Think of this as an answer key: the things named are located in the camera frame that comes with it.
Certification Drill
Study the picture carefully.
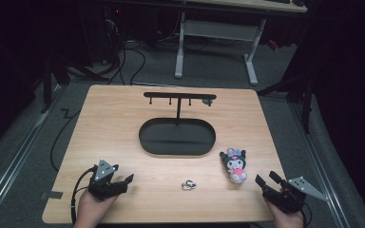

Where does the grey tape strip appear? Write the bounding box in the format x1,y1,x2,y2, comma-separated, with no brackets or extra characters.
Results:
41,190,65,200

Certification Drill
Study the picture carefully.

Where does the black rack with tray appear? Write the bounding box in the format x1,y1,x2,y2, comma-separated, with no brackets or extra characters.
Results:
138,91,218,157

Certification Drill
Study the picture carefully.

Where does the thin black floor cable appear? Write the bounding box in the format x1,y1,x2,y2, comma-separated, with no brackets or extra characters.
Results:
49,107,82,174

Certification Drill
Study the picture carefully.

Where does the black and pink plush toy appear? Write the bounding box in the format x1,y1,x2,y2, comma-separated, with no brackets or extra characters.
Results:
219,147,249,185

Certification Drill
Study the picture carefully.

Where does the aluminium floor rail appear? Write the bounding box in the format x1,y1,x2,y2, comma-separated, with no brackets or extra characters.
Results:
0,85,63,222
289,103,351,228

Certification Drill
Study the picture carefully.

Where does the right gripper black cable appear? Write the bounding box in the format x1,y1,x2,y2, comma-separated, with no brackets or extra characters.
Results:
300,202,313,228

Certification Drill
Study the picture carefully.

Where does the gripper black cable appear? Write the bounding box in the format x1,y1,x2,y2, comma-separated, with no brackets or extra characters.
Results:
300,202,313,228
70,165,97,226

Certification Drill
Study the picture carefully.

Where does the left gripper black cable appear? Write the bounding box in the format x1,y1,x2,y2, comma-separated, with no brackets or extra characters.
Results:
70,165,97,226

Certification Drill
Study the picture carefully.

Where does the person's right hand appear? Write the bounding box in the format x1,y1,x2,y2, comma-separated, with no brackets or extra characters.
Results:
263,197,306,228

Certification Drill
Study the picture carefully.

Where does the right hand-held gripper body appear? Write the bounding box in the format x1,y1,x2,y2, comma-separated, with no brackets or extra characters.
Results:
262,176,329,214

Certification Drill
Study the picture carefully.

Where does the person's left hand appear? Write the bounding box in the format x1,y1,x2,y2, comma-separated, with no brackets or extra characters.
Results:
72,189,120,228

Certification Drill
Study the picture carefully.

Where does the white-legged wooden desk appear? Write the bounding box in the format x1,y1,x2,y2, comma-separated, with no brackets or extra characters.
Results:
174,0,308,86

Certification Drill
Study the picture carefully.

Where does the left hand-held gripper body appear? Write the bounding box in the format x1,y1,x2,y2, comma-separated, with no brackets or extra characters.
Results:
87,159,129,200

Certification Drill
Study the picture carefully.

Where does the black metal stand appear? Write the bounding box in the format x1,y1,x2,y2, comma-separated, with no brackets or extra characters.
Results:
257,74,316,135
40,53,110,114

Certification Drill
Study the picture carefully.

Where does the silver key ring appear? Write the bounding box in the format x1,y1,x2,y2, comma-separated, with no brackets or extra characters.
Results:
180,179,198,192

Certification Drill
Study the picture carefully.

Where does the bundle of black floor cables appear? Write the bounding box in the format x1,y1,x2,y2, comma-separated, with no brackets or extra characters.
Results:
106,39,147,86

